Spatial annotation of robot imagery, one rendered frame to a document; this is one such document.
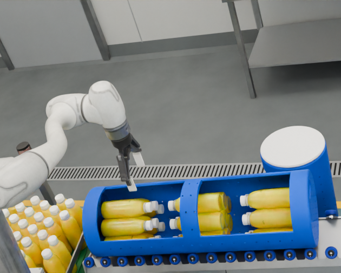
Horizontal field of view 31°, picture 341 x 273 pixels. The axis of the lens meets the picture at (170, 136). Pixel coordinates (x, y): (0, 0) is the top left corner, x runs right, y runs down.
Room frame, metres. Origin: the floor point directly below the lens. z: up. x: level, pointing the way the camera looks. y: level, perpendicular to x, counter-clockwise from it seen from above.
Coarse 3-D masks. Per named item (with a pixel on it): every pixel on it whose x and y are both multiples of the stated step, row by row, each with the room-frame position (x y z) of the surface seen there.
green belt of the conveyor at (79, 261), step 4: (72, 248) 2.09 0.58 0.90; (84, 248) 2.06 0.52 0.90; (88, 248) 2.05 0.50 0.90; (72, 252) 2.06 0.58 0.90; (80, 252) 2.04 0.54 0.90; (84, 252) 2.03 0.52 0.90; (88, 252) 2.03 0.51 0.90; (80, 256) 2.02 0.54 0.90; (84, 256) 2.01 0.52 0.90; (76, 260) 2.00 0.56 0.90; (80, 260) 2.00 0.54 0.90; (76, 264) 1.98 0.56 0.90; (80, 264) 1.97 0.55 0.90; (80, 268) 1.95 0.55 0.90; (76, 272) 1.93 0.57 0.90; (80, 272) 1.92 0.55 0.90; (84, 272) 1.92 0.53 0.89
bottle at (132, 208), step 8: (120, 200) 1.93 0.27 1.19; (128, 200) 1.91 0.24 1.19; (136, 200) 1.90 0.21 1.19; (104, 208) 1.92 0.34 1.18; (112, 208) 1.91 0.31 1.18; (120, 208) 1.89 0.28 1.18; (128, 208) 1.88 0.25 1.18; (136, 208) 1.86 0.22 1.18; (144, 208) 1.86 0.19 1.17; (104, 216) 1.91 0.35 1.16; (112, 216) 1.90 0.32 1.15; (120, 216) 1.88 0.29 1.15; (128, 216) 1.87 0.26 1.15; (136, 216) 1.86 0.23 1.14
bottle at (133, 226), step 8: (104, 224) 1.88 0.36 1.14; (112, 224) 1.87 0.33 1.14; (120, 224) 1.85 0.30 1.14; (128, 224) 1.84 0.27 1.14; (136, 224) 1.82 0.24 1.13; (144, 224) 1.82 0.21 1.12; (104, 232) 1.86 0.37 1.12; (112, 232) 1.85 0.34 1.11; (120, 232) 1.84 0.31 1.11; (128, 232) 1.82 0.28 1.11; (136, 232) 1.81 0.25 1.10
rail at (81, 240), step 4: (80, 236) 2.05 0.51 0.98; (80, 240) 2.03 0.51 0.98; (80, 244) 2.01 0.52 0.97; (76, 248) 1.98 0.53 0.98; (80, 248) 2.00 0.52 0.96; (76, 252) 1.97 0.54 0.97; (72, 256) 1.95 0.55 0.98; (76, 256) 1.96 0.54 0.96; (72, 260) 1.92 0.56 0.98; (72, 264) 1.91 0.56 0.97; (68, 268) 1.88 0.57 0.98; (72, 268) 1.90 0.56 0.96; (68, 272) 1.87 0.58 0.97
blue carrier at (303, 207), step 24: (96, 192) 1.97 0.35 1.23; (120, 192) 2.06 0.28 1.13; (144, 192) 2.02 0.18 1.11; (168, 192) 1.98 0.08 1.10; (192, 192) 1.77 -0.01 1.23; (240, 192) 1.87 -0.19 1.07; (312, 192) 1.67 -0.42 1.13; (96, 216) 1.87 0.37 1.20; (168, 216) 1.96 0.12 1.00; (192, 216) 1.70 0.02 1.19; (240, 216) 1.83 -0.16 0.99; (312, 216) 1.57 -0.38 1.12; (96, 240) 1.82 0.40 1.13; (120, 240) 1.78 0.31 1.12; (144, 240) 1.74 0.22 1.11; (168, 240) 1.71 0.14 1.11; (192, 240) 1.67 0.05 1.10; (216, 240) 1.63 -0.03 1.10; (240, 240) 1.60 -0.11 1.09; (264, 240) 1.57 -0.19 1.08; (288, 240) 1.53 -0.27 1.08; (312, 240) 1.50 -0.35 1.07
